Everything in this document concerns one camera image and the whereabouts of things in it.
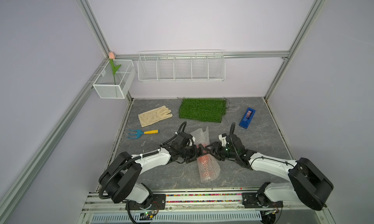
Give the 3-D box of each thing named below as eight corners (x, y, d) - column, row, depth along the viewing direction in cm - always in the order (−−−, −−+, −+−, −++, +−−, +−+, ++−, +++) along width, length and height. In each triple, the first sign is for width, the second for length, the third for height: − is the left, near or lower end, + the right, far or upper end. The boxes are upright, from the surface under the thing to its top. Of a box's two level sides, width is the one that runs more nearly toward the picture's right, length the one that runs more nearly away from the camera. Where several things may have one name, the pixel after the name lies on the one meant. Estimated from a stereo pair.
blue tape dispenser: (238, 125, 107) (240, 119, 101) (245, 112, 114) (247, 106, 108) (247, 129, 104) (250, 123, 99) (253, 116, 112) (256, 110, 106)
